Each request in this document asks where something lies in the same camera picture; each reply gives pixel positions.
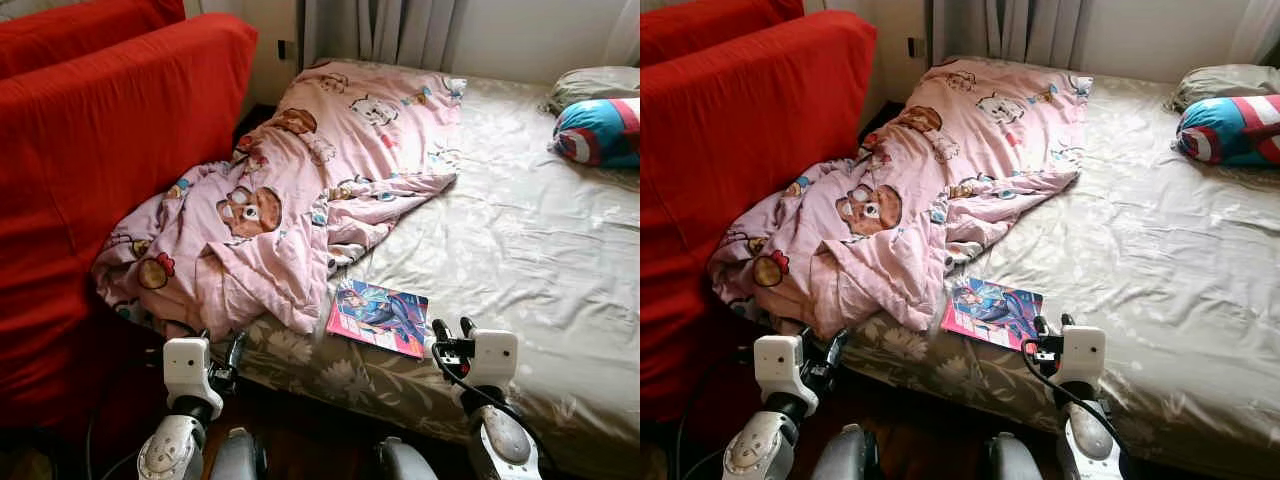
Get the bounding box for colourful comic book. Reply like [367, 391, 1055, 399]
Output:
[325, 279, 430, 360]
[940, 277, 1044, 352]

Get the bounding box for pink cartoon bear quilt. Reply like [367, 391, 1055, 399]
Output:
[708, 57, 1093, 341]
[92, 58, 468, 341]

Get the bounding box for grey robot left leg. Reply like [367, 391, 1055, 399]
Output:
[208, 428, 269, 480]
[810, 423, 881, 480]

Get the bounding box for grey robot leg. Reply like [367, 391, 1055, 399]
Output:
[810, 423, 881, 480]
[208, 428, 269, 480]
[988, 432, 1046, 480]
[375, 437, 441, 480]

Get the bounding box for bed with beige floral sheet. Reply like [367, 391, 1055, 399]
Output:
[850, 55, 1280, 479]
[230, 57, 641, 479]

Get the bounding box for grey robot right leg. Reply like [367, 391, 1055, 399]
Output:
[375, 437, 441, 480]
[988, 432, 1046, 480]

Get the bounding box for red fabric cushion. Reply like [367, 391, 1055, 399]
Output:
[640, 0, 806, 69]
[0, 12, 259, 401]
[640, 10, 878, 421]
[0, 0, 187, 81]

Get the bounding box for red white blue striped bolster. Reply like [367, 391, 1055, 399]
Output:
[549, 97, 641, 169]
[1173, 95, 1280, 168]

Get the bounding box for grey beige pillow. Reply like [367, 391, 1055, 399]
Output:
[543, 66, 641, 113]
[1168, 64, 1280, 111]

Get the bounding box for grey curtain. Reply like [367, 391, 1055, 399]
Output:
[930, 0, 1091, 69]
[300, 0, 461, 73]

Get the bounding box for white sheer curtain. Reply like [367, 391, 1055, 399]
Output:
[1228, 0, 1280, 63]
[605, 0, 641, 66]

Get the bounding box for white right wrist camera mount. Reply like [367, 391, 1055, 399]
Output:
[1058, 325, 1106, 389]
[472, 330, 519, 391]

